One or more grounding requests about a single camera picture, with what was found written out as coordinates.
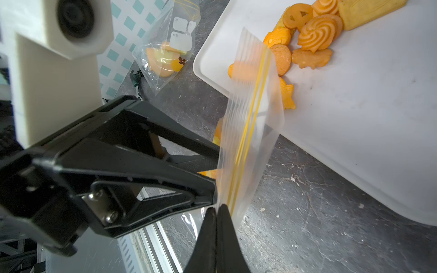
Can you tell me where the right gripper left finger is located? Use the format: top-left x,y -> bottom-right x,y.
183,208 -> 217,273

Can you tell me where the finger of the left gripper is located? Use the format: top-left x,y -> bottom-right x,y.
34,138 -> 217,238
51,96 -> 219,171

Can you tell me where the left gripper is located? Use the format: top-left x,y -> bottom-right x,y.
1,138 -> 102,257

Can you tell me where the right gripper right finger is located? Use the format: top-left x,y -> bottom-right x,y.
216,204 -> 250,273

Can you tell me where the ziploc bag with cookies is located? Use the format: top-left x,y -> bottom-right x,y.
133,1 -> 201,94

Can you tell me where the pile of poured cookies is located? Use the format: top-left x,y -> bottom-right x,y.
228,1 -> 406,109

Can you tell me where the white plastic tray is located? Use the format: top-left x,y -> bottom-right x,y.
192,0 -> 437,226

